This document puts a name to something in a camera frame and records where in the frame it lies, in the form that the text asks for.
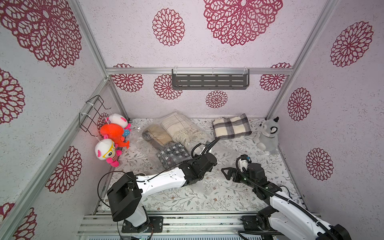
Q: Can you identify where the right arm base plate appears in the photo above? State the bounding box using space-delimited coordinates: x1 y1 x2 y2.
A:
241 214 271 232

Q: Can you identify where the grey metal wall shelf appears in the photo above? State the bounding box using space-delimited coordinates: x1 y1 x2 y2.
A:
171 69 250 90

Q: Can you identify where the cream fringed scarf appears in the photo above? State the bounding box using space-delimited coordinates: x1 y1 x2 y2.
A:
161 112 205 146

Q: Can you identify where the red octopus plush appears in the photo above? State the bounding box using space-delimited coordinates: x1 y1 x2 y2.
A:
100 124 130 149

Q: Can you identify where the white pink plush top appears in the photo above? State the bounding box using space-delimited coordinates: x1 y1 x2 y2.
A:
106 114 131 130

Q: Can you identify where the clear plastic vacuum bag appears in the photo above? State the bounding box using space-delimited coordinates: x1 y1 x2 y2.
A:
129 109 241 205

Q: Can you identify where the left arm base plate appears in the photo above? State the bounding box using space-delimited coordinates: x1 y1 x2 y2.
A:
122 216 164 234

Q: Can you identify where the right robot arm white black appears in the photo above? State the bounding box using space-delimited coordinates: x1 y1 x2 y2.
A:
221 163 351 240

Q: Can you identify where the grey cream plaid scarf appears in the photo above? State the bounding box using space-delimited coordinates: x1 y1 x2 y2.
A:
213 114 252 140

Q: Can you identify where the grey plush toy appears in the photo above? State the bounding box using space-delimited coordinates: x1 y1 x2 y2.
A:
255 117 280 155

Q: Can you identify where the brown beige scarf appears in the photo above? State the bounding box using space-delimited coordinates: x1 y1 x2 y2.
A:
142 124 173 150

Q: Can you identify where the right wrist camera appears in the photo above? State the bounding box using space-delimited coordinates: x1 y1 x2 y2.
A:
236 155 252 173

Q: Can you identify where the white plush with yellow glasses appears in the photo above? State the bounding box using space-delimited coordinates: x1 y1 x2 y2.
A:
95 139 122 168

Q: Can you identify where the black wire basket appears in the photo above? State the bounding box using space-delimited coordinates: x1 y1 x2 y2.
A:
78 95 111 137

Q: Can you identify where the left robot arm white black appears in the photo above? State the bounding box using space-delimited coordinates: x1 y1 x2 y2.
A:
107 153 218 232

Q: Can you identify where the black white houndstooth scarf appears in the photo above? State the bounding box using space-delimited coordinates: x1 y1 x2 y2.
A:
156 142 190 169

